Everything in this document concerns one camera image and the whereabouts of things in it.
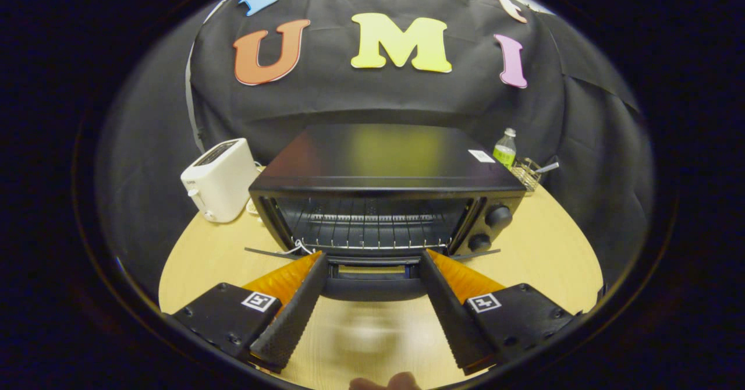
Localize oven wire rack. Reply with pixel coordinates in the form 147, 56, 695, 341
290, 211, 456, 251

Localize green drink bottle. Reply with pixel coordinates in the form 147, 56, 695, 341
493, 127, 517, 169

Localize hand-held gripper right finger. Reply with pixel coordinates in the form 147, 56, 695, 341
419, 249, 583, 376

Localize wire mesh basket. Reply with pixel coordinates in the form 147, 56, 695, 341
511, 157, 543, 193

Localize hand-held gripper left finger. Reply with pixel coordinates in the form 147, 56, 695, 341
169, 251, 330, 373

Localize white bread toaster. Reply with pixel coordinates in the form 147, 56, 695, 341
180, 138, 260, 223

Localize black toaster oven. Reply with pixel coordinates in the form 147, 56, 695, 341
244, 123, 527, 302

